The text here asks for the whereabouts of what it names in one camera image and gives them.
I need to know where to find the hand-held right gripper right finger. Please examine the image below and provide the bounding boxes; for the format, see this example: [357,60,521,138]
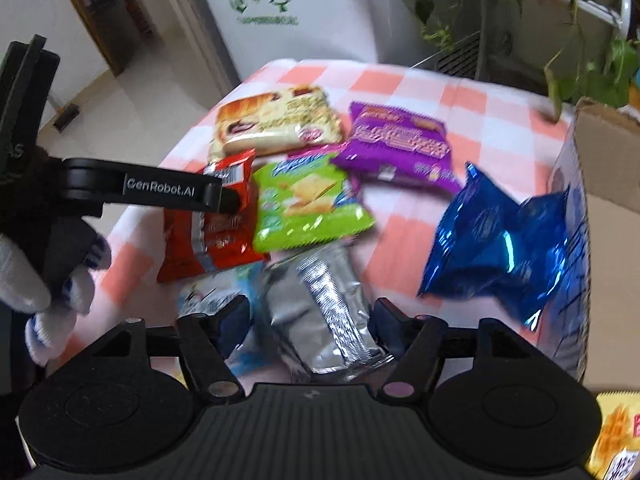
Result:
[375,297,533,403]

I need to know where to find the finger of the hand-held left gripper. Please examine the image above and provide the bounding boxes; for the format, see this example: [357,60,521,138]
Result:
[65,158,242,214]

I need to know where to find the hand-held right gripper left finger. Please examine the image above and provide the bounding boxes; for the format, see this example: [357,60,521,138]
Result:
[97,296,250,403]

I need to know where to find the silver foil snack packet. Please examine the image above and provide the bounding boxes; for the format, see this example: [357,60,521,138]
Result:
[259,244,397,385]

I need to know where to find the red snack packet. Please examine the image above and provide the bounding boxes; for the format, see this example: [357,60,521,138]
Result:
[156,148,272,284]

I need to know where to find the blue foil snack packet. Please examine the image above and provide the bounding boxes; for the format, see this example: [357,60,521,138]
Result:
[417,162,572,334]

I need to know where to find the green cracker packet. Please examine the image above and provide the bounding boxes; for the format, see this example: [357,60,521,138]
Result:
[251,152,377,254]

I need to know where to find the purple snack packet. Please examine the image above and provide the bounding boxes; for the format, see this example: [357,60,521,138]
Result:
[331,101,462,197]

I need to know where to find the cardboard box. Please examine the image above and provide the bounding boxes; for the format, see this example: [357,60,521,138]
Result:
[544,97,640,392]

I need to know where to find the person's left hand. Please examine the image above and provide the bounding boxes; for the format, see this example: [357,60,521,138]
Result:
[0,232,112,367]

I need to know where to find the light blue snack packet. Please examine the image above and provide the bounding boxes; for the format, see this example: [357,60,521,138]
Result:
[177,264,267,377]

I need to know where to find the broom with dustpan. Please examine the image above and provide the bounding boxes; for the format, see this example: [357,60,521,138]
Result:
[53,103,82,133]

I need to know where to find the beige bread packet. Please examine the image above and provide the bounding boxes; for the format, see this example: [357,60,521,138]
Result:
[207,85,346,162]

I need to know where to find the orange checked cloth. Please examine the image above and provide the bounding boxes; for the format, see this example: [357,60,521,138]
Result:
[49,57,577,392]

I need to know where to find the white refrigerator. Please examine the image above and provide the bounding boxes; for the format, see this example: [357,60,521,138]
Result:
[145,0,382,97]

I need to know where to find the yellow snack packet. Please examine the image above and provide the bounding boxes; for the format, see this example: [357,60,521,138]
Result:
[584,390,640,480]

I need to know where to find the green trailing plant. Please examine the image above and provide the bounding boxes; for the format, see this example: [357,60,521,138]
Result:
[334,0,640,122]

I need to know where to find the white metal rack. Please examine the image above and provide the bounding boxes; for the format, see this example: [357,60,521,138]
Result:
[410,0,634,97]

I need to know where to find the wooden door frame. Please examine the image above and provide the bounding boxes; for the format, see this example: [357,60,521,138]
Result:
[64,0,137,78]

